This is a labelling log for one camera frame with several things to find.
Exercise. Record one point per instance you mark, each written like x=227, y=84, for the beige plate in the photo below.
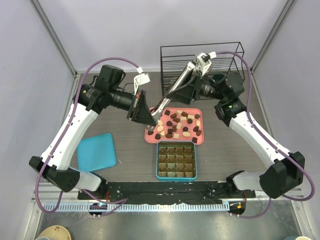
x=55, y=232

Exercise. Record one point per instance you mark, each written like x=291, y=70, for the stainless steel tongs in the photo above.
x=157, y=111

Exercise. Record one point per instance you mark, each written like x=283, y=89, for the gold plastic chocolate insert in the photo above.
x=176, y=160

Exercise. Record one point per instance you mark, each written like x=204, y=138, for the dark green mug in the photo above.
x=218, y=77

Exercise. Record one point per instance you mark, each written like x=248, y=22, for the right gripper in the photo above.
x=186, y=94

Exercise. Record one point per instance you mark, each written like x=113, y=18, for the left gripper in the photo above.
x=145, y=115

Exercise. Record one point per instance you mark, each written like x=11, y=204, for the white cable duct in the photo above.
x=183, y=207

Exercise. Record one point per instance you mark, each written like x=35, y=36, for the blue tin lid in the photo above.
x=96, y=153

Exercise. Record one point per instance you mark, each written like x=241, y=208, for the pink tray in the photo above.
x=178, y=124

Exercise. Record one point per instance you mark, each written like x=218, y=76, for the blue chocolate tin box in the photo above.
x=176, y=161

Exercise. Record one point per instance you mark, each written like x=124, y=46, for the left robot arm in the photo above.
x=54, y=163

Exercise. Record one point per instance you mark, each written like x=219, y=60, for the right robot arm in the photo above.
x=284, y=169

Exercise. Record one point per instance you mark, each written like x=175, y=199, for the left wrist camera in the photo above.
x=141, y=79

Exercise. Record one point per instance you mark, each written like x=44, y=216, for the black wire rack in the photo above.
x=211, y=59

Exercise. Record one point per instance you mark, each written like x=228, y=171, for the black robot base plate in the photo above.
x=169, y=193

